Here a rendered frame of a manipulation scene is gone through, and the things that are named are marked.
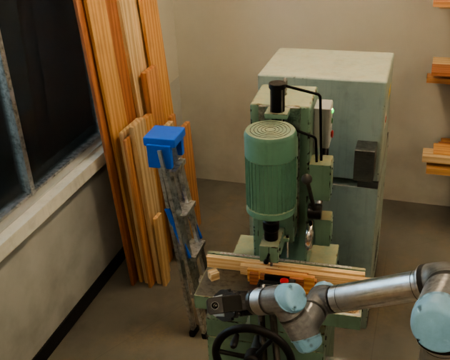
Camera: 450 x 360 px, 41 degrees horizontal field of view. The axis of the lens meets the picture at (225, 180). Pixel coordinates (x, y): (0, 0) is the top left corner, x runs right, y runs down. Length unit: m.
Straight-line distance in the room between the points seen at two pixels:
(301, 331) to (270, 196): 0.59
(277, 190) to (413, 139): 2.52
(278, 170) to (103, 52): 1.56
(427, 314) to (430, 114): 3.08
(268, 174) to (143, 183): 1.55
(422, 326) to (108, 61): 2.37
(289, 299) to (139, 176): 2.02
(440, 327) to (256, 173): 0.88
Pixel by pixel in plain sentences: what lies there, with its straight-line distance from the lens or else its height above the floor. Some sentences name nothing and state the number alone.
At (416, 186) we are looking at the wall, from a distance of 4.62.
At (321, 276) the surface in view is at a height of 0.94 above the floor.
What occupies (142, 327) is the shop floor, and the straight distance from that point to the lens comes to 3.54.
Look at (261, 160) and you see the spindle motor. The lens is 1.99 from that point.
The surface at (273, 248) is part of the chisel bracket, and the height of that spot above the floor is 1.06.
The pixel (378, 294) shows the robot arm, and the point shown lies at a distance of 1.61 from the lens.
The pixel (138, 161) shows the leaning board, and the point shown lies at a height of 0.84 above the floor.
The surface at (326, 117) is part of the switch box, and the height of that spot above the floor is 1.45.
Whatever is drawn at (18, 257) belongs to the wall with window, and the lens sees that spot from 3.09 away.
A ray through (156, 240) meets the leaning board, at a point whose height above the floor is 0.34.
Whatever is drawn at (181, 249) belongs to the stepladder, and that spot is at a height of 0.54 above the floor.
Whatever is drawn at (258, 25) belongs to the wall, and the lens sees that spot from 4.35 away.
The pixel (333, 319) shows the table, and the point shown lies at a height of 0.87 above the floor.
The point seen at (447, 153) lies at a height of 0.62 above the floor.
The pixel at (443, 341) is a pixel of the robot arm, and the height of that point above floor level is 1.38.
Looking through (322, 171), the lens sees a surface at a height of 1.27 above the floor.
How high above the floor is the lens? 2.32
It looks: 28 degrees down
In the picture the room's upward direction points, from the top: 3 degrees counter-clockwise
